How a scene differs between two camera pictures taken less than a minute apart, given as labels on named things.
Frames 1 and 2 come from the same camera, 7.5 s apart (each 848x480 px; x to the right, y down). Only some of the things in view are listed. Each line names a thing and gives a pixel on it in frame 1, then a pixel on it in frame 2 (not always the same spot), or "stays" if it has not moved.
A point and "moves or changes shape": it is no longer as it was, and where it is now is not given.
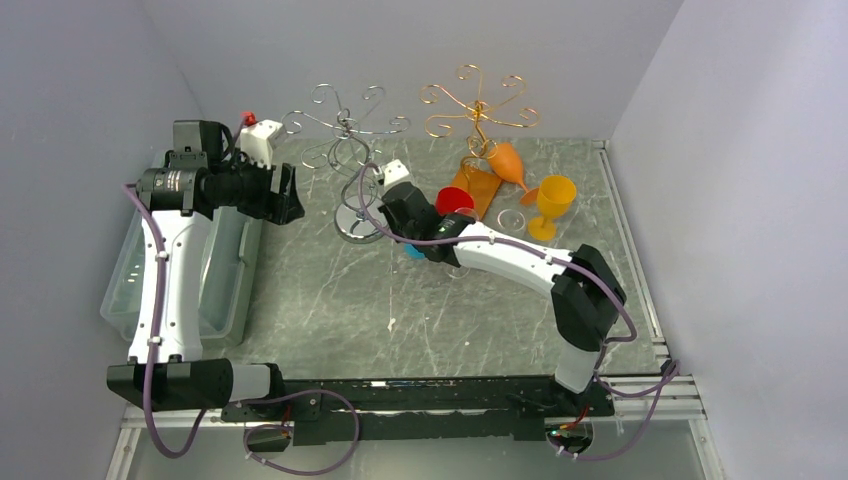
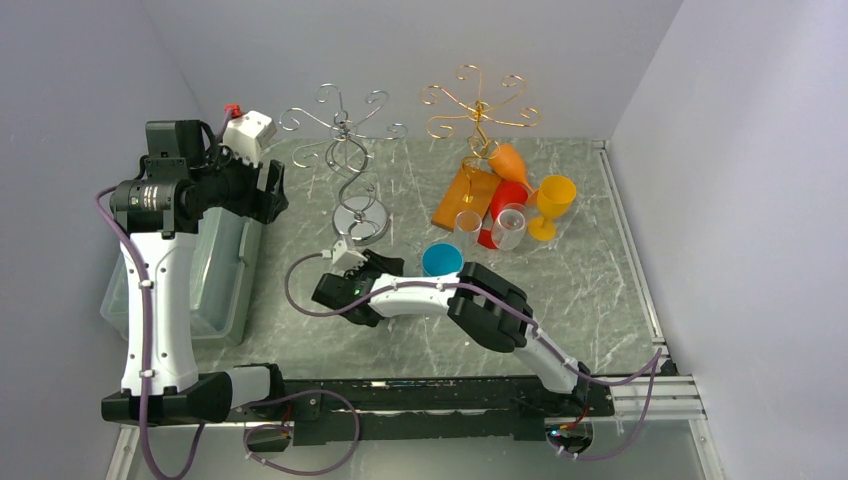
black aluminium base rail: [428, 408] stays
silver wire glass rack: [361, 215] stays
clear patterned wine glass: [467, 213] to [509, 226]
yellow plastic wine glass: [555, 196] stays
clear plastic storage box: [230, 257] stays
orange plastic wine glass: [505, 161] stays
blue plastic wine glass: [412, 252] moves or changes shape
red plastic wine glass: [449, 199] to [501, 194]
